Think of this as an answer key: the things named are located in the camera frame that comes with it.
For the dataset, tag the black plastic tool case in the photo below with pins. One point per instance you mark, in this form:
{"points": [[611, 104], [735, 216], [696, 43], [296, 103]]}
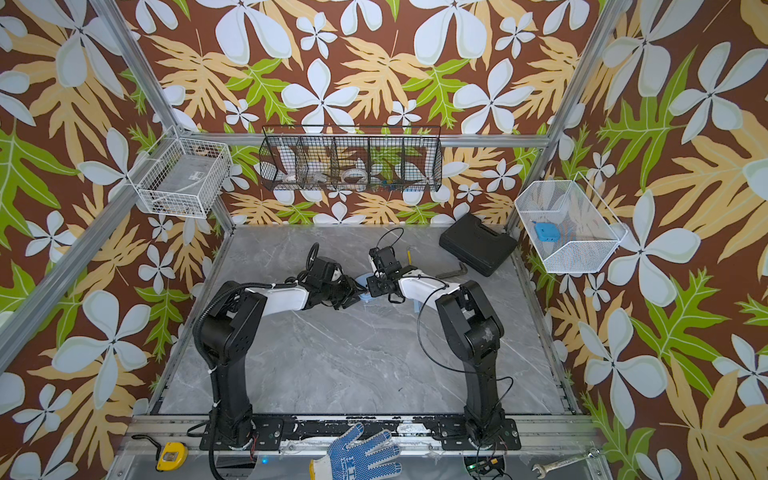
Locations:
{"points": [[477, 245]]}

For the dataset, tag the white wire basket left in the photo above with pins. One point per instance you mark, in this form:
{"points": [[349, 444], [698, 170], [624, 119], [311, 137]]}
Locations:
{"points": [[181, 175]]}

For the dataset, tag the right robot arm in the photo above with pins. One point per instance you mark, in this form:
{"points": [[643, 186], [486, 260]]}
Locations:
{"points": [[471, 327]]}

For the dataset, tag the silver spanner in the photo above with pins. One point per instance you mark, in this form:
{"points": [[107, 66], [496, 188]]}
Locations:
{"points": [[542, 470]]}

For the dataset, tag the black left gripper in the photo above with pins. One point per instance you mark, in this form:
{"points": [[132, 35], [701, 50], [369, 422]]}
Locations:
{"points": [[352, 291]]}

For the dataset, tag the yellow tape measure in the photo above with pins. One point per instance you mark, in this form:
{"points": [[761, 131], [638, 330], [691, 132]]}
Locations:
{"points": [[171, 456]]}

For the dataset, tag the blue object in basket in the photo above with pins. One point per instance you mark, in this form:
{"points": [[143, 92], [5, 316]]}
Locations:
{"points": [[547, 232]]}

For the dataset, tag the white wire basket right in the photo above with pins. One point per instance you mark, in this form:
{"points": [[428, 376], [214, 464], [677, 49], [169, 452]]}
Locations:
{"points": [[590, 230]]}

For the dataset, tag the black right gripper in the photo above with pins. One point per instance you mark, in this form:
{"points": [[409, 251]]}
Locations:
{"points": [[374, 291]]}

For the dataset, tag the blue dotted work glove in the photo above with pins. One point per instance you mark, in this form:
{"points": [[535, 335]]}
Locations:
{"points": [[349, 457]]}

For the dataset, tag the grey allen wrench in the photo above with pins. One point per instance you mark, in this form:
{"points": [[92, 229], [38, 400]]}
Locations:
{"points": [[460, 271]]}

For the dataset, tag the white wire basket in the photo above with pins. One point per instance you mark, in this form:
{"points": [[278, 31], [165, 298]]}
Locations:
{"points": [[590, 230], [181, 175]]}

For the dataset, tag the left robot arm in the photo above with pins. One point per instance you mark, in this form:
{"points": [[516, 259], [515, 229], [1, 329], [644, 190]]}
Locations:
{"points": [[226, 329]]}

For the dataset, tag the black wire basket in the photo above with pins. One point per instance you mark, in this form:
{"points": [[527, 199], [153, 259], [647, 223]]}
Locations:
{"points": [[351, 157]]}

